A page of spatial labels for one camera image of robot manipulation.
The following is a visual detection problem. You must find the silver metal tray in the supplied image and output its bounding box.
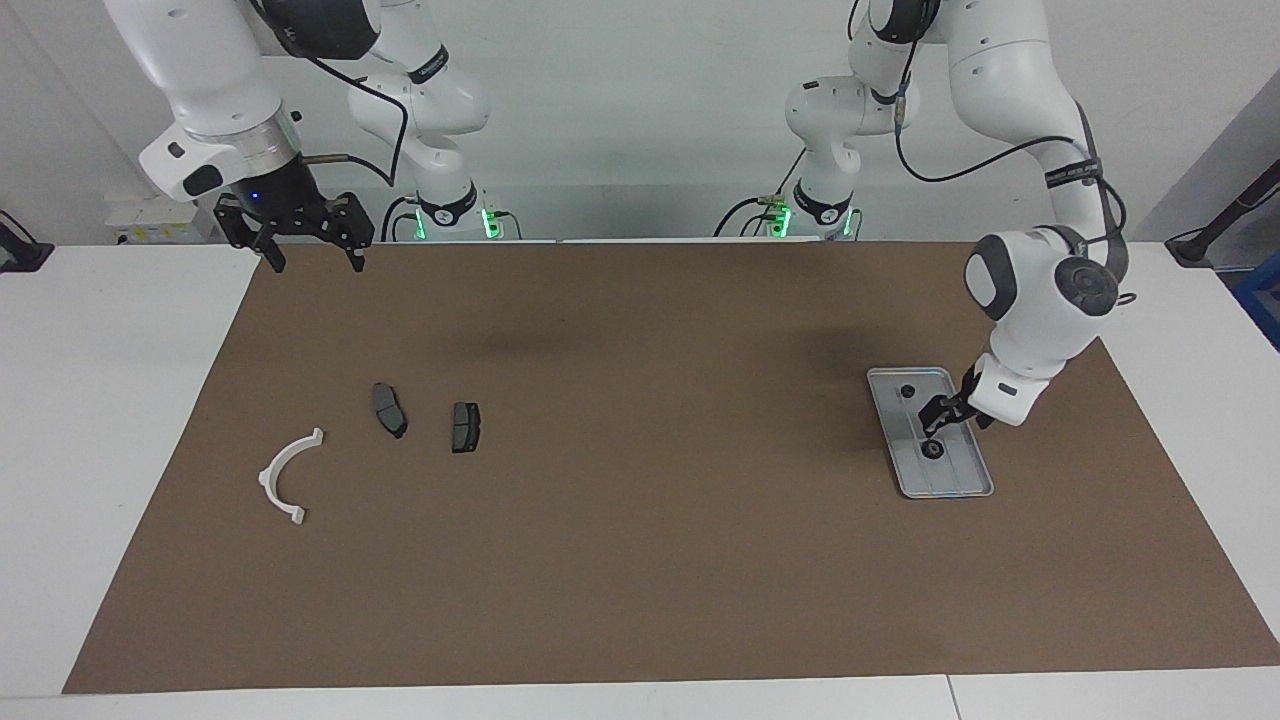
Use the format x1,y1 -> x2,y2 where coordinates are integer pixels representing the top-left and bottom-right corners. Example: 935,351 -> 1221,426
866,367 -> 995,499

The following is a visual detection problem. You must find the white cardboard box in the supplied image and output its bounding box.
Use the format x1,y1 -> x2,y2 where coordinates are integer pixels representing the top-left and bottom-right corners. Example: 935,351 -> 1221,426
105,195 -> 216,244

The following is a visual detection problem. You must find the long grey brake pad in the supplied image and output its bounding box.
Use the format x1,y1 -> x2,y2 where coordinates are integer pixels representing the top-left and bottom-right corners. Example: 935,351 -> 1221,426
372,383 -> 409,439

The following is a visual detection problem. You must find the black table clamp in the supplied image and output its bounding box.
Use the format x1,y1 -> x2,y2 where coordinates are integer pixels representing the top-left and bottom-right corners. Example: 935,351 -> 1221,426
0,208 -> 53,273

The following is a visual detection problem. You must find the blue crate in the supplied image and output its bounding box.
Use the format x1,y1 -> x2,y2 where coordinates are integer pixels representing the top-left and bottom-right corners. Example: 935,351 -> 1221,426
1232,255 -> 1280,351

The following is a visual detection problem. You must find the brown table mat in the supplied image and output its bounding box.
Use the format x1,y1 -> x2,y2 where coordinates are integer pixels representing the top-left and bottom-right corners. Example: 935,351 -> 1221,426
62,240 -> 1280,694

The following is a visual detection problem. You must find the black right base cable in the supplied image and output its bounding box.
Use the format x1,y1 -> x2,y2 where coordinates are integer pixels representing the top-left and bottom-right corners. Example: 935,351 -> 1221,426
383,195 -> 523,241

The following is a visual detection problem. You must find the black base cable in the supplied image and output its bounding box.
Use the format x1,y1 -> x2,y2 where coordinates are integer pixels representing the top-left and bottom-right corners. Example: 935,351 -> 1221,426
713,150 -> 806,238
383,195 -> 523,241

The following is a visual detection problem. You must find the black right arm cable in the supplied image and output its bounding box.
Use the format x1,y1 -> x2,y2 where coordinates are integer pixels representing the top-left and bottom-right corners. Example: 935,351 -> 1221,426
255,0 -> 411,191

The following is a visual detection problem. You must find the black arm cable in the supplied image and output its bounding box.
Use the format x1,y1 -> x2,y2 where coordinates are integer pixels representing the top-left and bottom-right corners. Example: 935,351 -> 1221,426
255,0 -> 411,191
893,0 -> 1133,306

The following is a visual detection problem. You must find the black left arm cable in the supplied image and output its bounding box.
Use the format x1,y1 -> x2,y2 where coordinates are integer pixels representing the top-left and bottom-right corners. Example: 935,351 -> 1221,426
893,0 -> 1133,306

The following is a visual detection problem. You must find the white semicircular plastic bracket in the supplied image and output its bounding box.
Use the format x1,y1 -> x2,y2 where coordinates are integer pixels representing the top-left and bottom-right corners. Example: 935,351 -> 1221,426
258,428 -> 326,526

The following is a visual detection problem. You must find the black camera stand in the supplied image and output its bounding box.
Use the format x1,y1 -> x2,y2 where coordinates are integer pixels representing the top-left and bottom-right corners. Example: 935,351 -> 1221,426
1165,158 -> 1280,269

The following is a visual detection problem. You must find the black left base cable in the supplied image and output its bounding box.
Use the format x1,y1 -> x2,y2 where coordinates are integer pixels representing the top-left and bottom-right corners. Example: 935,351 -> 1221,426
713,150 -> 806,238

